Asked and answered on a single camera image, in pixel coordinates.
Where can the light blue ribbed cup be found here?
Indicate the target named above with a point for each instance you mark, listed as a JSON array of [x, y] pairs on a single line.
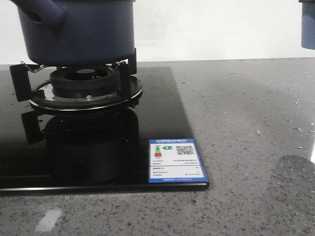
[[308, 24]]

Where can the black metal pot support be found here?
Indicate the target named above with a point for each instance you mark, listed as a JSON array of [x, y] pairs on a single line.
[[128, 94]]

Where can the dark blue cooking pot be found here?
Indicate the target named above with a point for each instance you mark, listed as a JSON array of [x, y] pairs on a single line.
[[77, 32]]

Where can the blue energy label sticker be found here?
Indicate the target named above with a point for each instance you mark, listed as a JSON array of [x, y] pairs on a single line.
[[175, 161]]

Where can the black round gas burner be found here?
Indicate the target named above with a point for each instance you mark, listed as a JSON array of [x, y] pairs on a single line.
[[75, 82]]

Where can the black glass gas stove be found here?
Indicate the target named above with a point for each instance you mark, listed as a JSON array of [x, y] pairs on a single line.
[[99, 151]]

